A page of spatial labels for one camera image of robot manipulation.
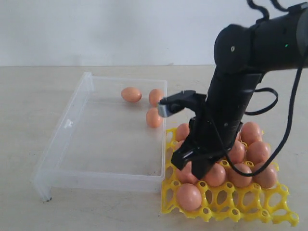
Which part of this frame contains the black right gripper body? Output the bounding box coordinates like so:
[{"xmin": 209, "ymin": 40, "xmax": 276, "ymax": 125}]
[{"xmin": 183, "ymin": 115, "xmax": 242, "ymax": 159}]

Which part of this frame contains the brown egg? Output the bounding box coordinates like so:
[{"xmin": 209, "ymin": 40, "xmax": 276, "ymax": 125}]
[
  {"xmin": 205, "ymin": 163, "xmax": 226, "ymax": 187},
  {"xmin": 253, "ymin": 164, "xmax": 277, "ymax": 189},
  {"xmin": 246, "ymin": 141, "xmax": 270, "ymax": 165},
  {"xmin": 121, "ymin": 87, "xmax": 142, "ymax": 103},
  {"xmin": 174, "ymin": 140, "xmax": 184, "ymax": 151},
  {"xmin": 240, "ymin": 121, "xmax": 263, "ymax": 146},
  {"xmin": 228, "ymin": 163, "xmax": 252, "ymax": 188},
  {"xmin": 228, "ymin": 140, "xmax": 245, "ymax": 164},
  {"xmin": 175, "ymin": 123, "xmax": 190, "ymax": 141},
  {"xmin": 176, "ymin": 161, "xmax": 199, "ymax": 184},
  {"xmin": 176, "ymin": 183, "xmax": 202, "ymax": 211},
  {"xmin": 148, "ymin": 89, "xmax": 164, "ymax": 107}
]

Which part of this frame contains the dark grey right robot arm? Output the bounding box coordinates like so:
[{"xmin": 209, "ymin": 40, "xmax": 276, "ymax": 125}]
[{"xmin": 159, "ymin": 0, "xmax": 308, "ymax": 179}]

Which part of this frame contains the brown egg back right corner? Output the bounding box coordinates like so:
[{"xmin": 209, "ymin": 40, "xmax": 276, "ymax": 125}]
[{"xmin": 146, "ymin": 107, "xmax": 163, "ymax": 128}]

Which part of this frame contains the clear plastic box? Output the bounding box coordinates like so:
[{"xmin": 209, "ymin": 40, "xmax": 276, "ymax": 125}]
[{"xmin": 33, "ymin": 72, "xmax": 167, "ymax": 201}]

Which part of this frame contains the brown egg back top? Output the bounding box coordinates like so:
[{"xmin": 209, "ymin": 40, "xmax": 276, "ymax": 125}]
[{"xmin": 121, "ymin": 87, "xmax": 142, "ymax": 103}]

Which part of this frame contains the yellow plastic egg tray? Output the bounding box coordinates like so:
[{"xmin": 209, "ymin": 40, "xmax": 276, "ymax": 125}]
[{"xmin": 160, "ymin": 126, "xmax": 300, "ymax": 227}]

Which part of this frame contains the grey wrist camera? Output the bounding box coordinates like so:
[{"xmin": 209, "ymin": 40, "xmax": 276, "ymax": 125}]
[{"xmin": 157, "ymin": 90, "xmax": 207, "ymax": 118}]

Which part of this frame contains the black cable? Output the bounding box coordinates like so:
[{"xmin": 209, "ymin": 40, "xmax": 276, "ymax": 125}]
[{"xmin": 204, "ymin": 0, "xmax": 304, "ymax": 178}]

